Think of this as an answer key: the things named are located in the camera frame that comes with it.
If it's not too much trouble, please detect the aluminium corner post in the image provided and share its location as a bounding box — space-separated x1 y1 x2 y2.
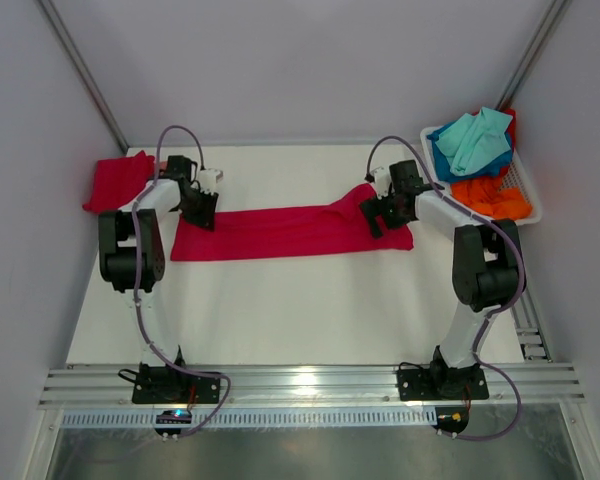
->
495 0 572 110
34 0 130 153

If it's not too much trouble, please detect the red t shirt in basket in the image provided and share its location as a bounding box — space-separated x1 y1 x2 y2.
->
501 108 517 151

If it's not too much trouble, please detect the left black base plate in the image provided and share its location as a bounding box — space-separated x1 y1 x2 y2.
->
131 370 220 405

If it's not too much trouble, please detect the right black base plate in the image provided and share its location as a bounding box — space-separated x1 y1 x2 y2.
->
396 362 490 401

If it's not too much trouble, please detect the right aluminium corner post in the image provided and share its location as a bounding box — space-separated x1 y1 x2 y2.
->
495 0 572 110

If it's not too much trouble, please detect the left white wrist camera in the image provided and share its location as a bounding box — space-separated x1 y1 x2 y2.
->
197 168 224 194

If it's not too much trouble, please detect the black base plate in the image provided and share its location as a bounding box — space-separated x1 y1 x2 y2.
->
131 370 220 405
396 362 490 401

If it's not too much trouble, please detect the folded red t shirt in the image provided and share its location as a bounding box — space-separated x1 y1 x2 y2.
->
82 151 155 215

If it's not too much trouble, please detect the magenta t shirt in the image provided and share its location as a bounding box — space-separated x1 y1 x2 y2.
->
170 184 414 262

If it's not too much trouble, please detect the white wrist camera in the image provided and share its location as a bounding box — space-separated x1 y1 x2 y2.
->
365 167 392 198
197 168 224 194

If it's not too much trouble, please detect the aluminium front rail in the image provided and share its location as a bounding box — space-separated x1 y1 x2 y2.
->
38 362 585 409

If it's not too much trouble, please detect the right black connector board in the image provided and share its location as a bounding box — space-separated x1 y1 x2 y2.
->
433 409 470 437

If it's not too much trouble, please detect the blue t shirt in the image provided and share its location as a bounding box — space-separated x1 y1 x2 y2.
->
421 125 515 184

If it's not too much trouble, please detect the orange t shirt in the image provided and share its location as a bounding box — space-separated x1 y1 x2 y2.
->
451 177 532 220

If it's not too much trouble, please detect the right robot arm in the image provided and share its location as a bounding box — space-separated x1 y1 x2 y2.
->
359 160 526 401

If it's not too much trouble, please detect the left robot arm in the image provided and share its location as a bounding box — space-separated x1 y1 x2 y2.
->
98 155 223 405

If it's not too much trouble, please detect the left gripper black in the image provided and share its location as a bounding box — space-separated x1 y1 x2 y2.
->
175 186 218 231

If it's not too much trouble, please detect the black connector board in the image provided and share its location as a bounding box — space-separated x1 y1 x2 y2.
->
433 409 470 437
154 408 192 441

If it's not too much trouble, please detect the slotted white cable duct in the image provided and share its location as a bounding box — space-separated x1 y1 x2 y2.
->
60 405 436 429

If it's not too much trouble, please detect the left black connector board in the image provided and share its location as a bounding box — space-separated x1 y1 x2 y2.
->
154 408 192 441

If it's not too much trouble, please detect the left aluminium corner post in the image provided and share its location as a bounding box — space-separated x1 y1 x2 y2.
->
34 0 130 153

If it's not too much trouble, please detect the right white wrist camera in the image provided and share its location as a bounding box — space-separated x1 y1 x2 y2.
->
365 167 392 198

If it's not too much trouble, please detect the turquoise t shirt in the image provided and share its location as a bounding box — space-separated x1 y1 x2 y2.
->
435 107 511 176

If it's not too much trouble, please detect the white plastic basket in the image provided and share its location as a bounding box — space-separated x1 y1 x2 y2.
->
420 127 542 226

